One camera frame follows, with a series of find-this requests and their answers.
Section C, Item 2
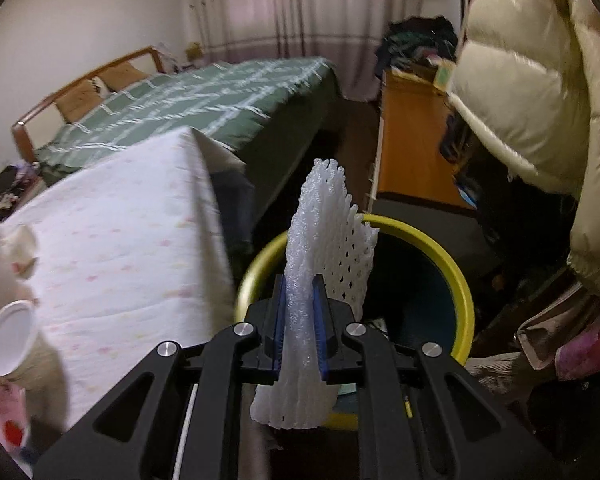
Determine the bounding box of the white paper cup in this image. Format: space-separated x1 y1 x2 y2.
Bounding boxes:
0 300 57 390

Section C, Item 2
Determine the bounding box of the white foam fruit net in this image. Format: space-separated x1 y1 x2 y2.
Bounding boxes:
249 157 380 430

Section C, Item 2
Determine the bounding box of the yellow rimmed trash bin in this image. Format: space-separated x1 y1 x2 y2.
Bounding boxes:
234 212 477 432

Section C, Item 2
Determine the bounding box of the pink fleece garment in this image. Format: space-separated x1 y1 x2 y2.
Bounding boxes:
555 316 600 380

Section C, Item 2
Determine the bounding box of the white dotted table cloth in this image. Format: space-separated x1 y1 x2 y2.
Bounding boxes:
0 127 242 430

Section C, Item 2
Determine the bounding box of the wooden low cabinet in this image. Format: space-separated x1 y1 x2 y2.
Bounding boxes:
370 70 475 217

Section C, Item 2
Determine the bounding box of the clothes pile on nightstand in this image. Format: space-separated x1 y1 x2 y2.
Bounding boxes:
0 160 41 221

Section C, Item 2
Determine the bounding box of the wooden headboard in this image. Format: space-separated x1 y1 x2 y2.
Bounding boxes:
10 47 164 162

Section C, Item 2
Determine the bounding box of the brown pillow left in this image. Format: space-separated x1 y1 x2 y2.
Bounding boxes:
55 79 102 124

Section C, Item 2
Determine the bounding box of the brown pillow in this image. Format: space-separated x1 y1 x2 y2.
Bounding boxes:
99 62 149 92
55 79 102 124

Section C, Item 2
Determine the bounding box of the small green box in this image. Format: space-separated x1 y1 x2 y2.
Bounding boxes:
432 58 456 93

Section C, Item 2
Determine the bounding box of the green plaid bed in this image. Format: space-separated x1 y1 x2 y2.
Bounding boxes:
34 58 341 216

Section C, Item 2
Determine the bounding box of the brown pillow right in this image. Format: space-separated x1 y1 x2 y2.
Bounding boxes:
99 62 149 92

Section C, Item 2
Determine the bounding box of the cream puffer jacket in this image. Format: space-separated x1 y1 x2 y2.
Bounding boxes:
449 0 600 296

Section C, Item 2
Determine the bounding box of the pile of dark clothes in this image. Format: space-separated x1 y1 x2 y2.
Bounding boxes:
374 15 458 79

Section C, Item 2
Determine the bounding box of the pink striped curtain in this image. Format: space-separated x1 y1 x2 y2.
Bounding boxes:
183 0 422 101

